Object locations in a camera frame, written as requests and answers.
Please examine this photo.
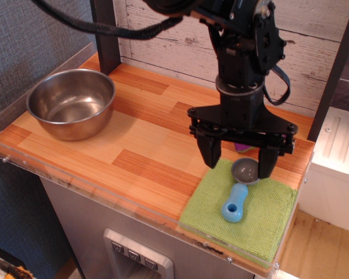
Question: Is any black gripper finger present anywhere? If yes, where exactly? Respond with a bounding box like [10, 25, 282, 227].
[258, 146, 279, 179]
[197, 135, 221, 169]

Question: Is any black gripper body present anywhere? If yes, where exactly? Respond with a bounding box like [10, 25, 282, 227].
[187, 87, 298, 156]

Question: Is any blue handled grey spoon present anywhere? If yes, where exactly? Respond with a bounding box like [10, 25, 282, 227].
[221, 158, 260, 223]

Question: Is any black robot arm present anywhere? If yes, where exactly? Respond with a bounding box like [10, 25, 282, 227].
[148, 1, 298, 179]

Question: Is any green cloth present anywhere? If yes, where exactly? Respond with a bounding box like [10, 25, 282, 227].
[180, 159, 297, 267]

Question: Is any purple toy eggplant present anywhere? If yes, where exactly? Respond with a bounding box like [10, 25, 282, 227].
[234, 143, 255, 153]

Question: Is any grey toy fridge cabinet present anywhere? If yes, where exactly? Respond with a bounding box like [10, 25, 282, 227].
[41, 178, 255, 278]

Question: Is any silver dispenser button panel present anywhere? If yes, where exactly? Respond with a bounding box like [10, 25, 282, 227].
[104, 228, 175, 278]

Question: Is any stainless steel bowl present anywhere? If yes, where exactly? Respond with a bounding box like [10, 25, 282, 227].
[26, 69, 116, 141]

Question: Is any yellow object bottom left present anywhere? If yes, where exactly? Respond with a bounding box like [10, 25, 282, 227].
[0, 259, 33, 279]

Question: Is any dark right vertical post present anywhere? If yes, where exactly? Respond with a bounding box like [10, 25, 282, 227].
[307, 20, 349, 142]

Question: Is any dark vertical post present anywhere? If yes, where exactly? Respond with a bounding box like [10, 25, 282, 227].
[90, 0, 121, 74]
[307, 20, 349, 142]

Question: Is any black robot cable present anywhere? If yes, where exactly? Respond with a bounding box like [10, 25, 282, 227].
[31, 0, 291, 106]

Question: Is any dark left vertical post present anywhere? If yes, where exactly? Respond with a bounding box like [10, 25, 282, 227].
[90, 0, 121, 74]

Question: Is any clear acrylic guard rail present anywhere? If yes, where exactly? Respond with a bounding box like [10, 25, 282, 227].
[0, 136, 315, 277]

